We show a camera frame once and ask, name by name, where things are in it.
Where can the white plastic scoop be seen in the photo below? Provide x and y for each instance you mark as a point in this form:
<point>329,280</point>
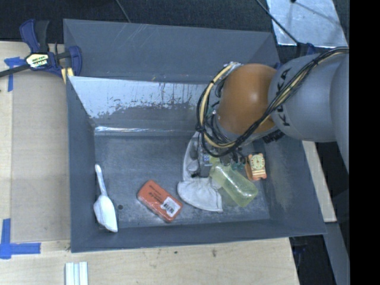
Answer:
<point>105,211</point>

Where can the orange block with barcode label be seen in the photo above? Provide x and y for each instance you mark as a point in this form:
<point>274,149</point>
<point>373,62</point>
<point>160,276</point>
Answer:
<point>154,197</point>

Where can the white cloth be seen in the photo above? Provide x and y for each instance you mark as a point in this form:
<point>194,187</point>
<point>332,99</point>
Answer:
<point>200,193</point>

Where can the orange toy clock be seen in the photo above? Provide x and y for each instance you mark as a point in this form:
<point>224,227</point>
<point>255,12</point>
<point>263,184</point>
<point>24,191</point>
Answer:
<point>256,165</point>

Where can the grey metal bin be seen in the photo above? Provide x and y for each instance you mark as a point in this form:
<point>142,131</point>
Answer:
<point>142,147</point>

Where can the clear yellowish plastic bottle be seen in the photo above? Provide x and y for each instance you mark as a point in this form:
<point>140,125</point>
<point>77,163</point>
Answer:
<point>237,187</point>

